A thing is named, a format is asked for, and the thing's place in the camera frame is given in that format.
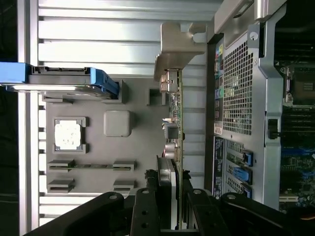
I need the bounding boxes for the green RAM stick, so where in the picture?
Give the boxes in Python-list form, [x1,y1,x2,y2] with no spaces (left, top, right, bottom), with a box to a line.
[49,164,131,171]

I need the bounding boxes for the grey parts rack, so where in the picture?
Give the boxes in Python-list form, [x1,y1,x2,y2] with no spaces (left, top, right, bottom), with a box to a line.
[38,78,184,200]

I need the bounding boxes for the green motherboard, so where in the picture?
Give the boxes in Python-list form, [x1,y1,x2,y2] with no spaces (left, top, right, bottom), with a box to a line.
[273,41,315,213]

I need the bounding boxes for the silver CPU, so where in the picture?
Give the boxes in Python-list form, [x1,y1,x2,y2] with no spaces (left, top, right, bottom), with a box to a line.
[54,120,83,151]

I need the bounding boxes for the open black PC case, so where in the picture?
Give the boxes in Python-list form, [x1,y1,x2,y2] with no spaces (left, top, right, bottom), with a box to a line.
[203,0,315,214]

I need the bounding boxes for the hard disk in blue caddy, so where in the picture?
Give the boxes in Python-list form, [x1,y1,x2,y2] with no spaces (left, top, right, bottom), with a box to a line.
[0,61,121,96]

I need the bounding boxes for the CPU socket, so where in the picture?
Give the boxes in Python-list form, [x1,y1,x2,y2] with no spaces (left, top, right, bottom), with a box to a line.
[283,65,315,107]

